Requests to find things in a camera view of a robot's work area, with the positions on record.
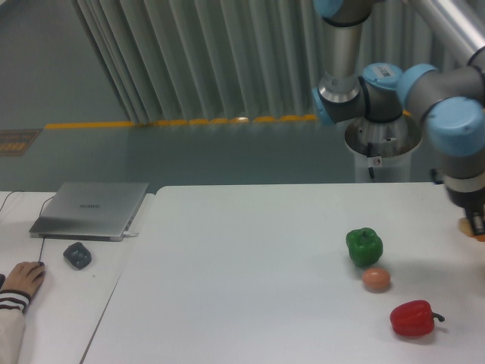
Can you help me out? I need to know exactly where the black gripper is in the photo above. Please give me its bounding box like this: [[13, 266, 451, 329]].
[[431, 169, 484, 236]]

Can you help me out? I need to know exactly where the triangular toasted bread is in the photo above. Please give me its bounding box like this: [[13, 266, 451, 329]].
[[458, 218, 485, 242]]

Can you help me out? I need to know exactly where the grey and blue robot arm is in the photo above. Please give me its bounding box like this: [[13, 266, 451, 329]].
[[312, 1, 484, 237]]

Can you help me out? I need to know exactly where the forearm in striped cuff sleeve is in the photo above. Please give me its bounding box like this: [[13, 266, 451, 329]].
[[1, 290, 30, 363]]

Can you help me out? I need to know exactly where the person's hand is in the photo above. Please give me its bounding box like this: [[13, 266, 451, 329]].
[[1, 262, 43, 299]]

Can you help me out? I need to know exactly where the green bell pepper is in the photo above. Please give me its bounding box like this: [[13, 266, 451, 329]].
[[346, 227, 383, 268]]

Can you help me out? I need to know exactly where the brown egg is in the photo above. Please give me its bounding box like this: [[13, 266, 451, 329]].
[[361, 268, 391, 291]]

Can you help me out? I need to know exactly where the red bell pepper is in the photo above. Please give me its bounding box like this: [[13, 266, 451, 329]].
[[390, 300, 446, 337]]

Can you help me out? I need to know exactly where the pale corrugated curtain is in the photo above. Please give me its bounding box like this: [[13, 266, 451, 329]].
[[74, 1, 484, 125]]

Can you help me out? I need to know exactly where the white usb plug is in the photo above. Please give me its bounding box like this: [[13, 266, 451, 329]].
[[123, 231, 139, 238]]

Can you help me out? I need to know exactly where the silver closed laptop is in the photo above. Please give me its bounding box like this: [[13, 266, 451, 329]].
[[30, 182, 149, 241]]

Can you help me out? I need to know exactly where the small dark grey device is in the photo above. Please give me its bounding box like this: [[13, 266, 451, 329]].
[[63, 242, 92, 270]]

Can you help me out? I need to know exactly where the black cable on pedestal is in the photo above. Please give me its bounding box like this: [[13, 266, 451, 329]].
[[365, 142, 376, 182]]

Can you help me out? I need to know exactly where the black mouse cable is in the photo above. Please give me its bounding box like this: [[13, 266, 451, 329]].
[[0, 190, 58, 265]]

